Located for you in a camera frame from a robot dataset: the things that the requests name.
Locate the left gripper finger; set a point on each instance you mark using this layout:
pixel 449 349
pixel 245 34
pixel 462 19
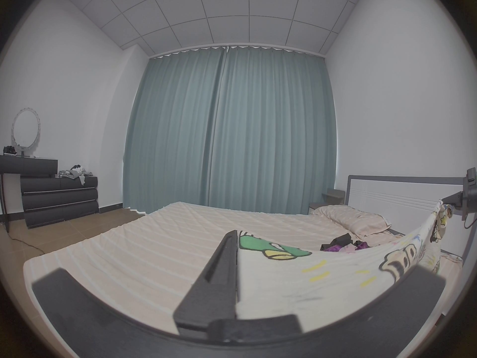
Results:
pixel 212 293

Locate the white printed pyjama top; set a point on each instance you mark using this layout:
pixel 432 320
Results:
pixel 298 282

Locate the pile of clothes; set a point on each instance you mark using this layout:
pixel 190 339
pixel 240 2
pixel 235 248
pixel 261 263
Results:
pixel 343 245

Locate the small heap of clothes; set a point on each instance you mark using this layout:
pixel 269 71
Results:
pixel 74 173

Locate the bed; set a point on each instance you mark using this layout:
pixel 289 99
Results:
pixel 130 244

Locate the grey bedside table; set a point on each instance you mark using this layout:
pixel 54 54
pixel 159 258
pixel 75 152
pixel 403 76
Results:
pixel 333 194

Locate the pale pink pillow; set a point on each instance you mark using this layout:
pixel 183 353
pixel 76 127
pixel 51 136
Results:
pixel 354 218

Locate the blue-green curtain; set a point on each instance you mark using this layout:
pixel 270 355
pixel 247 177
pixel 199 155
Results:
pixel 231 125

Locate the black dressing table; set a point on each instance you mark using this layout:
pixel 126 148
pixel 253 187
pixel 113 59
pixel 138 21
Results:
pixel 29 164

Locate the white round mirror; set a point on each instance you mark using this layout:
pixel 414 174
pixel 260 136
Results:
pixel 26 129

